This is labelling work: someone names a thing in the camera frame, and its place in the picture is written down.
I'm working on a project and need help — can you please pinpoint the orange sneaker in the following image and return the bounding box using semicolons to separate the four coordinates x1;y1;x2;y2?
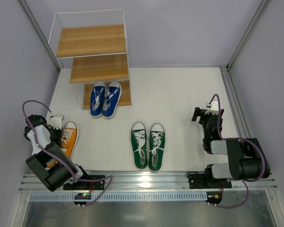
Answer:
61;121;79;159
47;159;57;168

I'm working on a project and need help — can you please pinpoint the blue sneaker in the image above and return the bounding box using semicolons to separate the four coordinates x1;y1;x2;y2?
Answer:
90;81;106;118
102;81;122;118

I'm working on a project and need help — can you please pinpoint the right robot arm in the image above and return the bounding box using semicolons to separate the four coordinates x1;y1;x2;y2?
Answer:
187;107;270;189

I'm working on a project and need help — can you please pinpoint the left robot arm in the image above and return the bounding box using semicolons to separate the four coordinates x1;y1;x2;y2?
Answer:
24;114;89;192

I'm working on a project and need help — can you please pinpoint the right green sneaker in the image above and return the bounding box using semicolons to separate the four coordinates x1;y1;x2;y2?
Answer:
149;123;166;172

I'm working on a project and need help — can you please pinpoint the green sneaker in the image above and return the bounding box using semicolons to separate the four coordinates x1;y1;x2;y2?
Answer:
130;122;148;170
149;123;166;172

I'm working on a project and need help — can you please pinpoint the left green sneaker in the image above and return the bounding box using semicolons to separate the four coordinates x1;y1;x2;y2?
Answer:
130;122;148;170

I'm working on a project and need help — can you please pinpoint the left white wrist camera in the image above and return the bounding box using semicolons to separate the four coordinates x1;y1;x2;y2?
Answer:
47;115;64;130

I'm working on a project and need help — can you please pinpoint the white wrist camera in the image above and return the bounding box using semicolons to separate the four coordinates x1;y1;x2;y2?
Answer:
47;115;64;130
205;101;219;115

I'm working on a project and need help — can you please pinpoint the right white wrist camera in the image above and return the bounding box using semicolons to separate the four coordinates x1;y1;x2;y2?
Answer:
205;101;219;115

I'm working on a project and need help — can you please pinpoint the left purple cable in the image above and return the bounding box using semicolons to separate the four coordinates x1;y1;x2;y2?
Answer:
22;100;113;207

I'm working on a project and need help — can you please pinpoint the purple cable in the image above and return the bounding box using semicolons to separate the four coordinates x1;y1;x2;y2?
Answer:
22;100;113;207
209;94;267;209

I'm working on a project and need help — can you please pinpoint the right aluminium frame rail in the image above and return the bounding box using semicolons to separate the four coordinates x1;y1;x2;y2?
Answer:
220;67;253;138

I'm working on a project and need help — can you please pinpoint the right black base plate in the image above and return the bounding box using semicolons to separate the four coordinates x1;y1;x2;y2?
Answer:
186;172;232;189

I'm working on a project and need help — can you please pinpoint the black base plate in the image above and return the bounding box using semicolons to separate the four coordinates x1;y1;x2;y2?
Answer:
63;175;105;191
186;172;232;189

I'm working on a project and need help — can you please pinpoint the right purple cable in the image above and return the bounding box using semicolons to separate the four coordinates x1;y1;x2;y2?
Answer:
209;94;267;209

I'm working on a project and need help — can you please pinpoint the aluminium front rail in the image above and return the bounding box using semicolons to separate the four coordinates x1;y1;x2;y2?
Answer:
18;171;278;192

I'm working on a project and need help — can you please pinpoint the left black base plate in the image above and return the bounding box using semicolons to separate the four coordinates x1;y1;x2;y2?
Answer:
63;175;105;191

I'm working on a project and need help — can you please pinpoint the grey slotted cable duct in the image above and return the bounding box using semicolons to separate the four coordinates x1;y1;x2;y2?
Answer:
29;191;207;202

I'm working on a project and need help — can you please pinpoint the white wire wooden shoe shelf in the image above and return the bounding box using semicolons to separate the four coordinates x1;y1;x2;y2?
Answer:
48;9;132;109

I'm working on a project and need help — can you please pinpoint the right aluminium frame post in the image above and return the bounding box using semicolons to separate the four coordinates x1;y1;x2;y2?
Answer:
226;0;271;71

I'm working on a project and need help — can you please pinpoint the aluminium frame post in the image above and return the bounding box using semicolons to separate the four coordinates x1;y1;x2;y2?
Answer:
226;0;271;71
17;0;62;72

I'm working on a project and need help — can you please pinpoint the left aluminium frame post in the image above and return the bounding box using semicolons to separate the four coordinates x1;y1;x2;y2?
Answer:
17;0;62;72

